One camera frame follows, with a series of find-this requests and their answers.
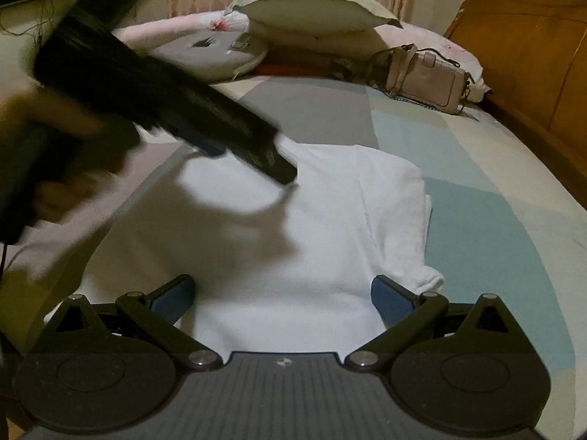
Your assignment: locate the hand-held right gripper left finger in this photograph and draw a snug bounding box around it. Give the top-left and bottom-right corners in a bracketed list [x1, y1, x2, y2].
[43, 274, 223, 371]

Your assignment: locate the beige handbag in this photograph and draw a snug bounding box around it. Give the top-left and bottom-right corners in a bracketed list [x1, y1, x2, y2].
[367, 43, 475, 116]

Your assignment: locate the cream pillow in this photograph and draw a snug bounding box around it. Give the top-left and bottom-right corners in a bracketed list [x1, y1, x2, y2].
[225, 0, 404, 35]

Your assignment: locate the person's left hand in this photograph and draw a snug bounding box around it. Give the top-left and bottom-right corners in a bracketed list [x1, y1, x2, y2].
[0, 86, 139, 230]

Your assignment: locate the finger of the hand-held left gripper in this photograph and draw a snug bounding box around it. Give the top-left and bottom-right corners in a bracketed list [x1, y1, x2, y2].
[190, 137, 226, 158]
[237, 117, 300, 187]

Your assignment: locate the white printed sweatshirt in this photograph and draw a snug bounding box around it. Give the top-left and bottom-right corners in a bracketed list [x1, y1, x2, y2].
[18, 140, 445, 363]

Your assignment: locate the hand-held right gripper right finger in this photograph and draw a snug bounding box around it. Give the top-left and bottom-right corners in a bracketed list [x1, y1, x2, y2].
[344, 275, 519, 371]

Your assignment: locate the grey donut cushion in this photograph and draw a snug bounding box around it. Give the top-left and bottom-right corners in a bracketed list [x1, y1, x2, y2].
[149, 32, 271, 84]

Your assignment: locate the wooden headboard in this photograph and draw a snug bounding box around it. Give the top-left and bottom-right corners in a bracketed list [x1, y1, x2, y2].
[442, 0, 587, 198]

